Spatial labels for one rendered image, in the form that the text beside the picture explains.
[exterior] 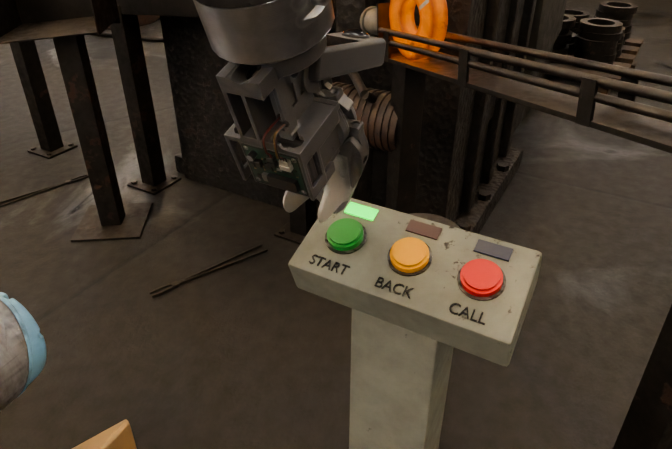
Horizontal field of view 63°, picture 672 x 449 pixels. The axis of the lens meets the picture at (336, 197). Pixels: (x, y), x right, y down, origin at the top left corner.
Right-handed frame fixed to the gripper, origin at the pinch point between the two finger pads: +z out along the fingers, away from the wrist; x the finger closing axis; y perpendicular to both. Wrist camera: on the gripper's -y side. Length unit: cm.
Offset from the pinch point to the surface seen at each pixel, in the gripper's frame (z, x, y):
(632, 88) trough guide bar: 2.9, 23.0, -28.1
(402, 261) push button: 5.6, 7.3, 1.4
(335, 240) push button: 5.6, -0.3, 1.5
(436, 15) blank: 13, -10, -53
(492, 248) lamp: 6.5, 14.8, -3.9
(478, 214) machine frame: 90, -8, -73
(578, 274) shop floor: 95, 23, -65
